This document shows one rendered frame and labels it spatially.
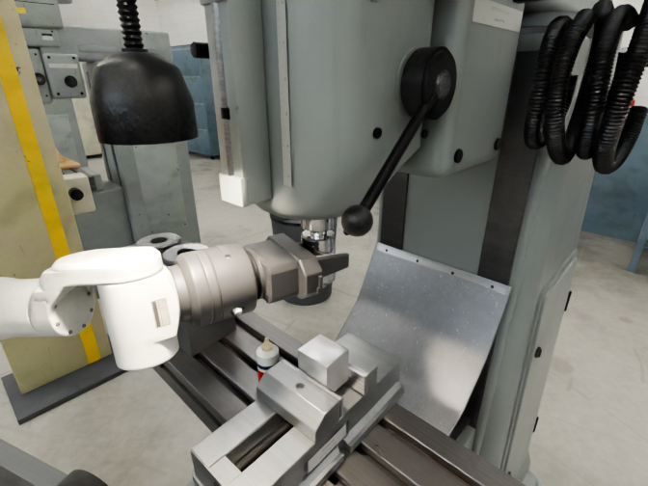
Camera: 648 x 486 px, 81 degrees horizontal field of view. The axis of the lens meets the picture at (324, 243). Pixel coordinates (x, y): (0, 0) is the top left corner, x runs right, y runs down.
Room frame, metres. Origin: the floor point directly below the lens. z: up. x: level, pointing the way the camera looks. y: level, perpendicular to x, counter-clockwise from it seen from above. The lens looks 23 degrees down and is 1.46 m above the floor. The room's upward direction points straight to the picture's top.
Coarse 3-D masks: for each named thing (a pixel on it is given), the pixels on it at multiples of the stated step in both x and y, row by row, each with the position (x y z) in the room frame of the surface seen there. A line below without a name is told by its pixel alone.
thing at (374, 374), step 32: (352, 352) 0.50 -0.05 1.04; (384, 352) 0.56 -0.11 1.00; (352, 384) 0.46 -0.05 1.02; (384, 384) 0.50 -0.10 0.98; (256, 416) 0.41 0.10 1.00; (352, 416) 0.43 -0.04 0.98; (384, 416) 0.47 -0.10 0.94; (192, 448) 0.36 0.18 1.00; (224, 448) 0.36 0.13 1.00; (256, 448) 0.37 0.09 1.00; (288, 448) 0.36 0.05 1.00; (320, 448) 0.37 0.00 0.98; (352, 448) 0.41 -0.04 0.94; (224, 480) 0.32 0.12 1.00; (256, 480) 0.31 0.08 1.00; (288, 480) 0.33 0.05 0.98; (320, 480) 0.35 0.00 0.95
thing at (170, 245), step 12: (144, 240) 0.76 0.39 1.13; (156, 240) 0.78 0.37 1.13; (168, 240) 0.76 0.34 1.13; (180, 240) 0.79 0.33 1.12; (168, 252) 0.70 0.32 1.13; (180, 252) 0.71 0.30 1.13; (168, 264) 0.67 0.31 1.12; (180, 324) 0.63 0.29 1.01; (192, 324) 0.63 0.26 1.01; (216, 324) 0.67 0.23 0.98; (228, 324) 0.70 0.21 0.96; (180, 336) 0.64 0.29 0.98; (192, 336) 0.63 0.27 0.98; (204, 336) 0.65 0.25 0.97; (216, 336) 0.67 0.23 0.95; (180, 348) 0.64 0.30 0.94; (192, 348) 0.62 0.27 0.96; (204, 348) 0.65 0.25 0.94
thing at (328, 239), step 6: (306, 234) 0.47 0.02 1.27; (330, 234) 0.47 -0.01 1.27; (306, 240) 0.46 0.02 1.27; (312, 240) 0.45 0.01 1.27; (318, 240) 0.45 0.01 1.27; (324, 240) 0.45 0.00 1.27; (330, 240) 0.46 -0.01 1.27; (312, 246) 0.45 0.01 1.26; (318, 246) 0.45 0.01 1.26; (324, 246) 0.45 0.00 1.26
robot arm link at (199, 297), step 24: (192, 264) 0.37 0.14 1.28; (120, 288) 0.32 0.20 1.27; (144, 288) 0.33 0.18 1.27; (168, 288) 0.34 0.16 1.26; (192, 288) 0.35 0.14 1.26; (216, 288) 0.36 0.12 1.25; (120, 312) 0.32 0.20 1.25; (144, 312) 0.33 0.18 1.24; (168, 312) 0.34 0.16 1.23; (192, 312) 0.35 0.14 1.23; (216, 312) 0.35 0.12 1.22; (120, 336) 0.32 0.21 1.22; (144, 336) 0.32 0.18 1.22; (168, 336) 0.33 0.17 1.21; (120, 360) 0.32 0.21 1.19; (144, 360) 0.31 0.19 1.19
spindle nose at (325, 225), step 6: (306, 222) 0.46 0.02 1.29; (312, 222) 0.45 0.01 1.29; (318, 222) 0.45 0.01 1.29; (324, 222) 0.45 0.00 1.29; (330, 222) 0.46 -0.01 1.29; (336, 222) 0.47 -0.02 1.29; (306, 228) 0.46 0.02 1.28; (312, 228) 0.45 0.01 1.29; (318, 228) 0.45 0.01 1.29; (324, 228) 0.45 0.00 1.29; (330, 228) 0.46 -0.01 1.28
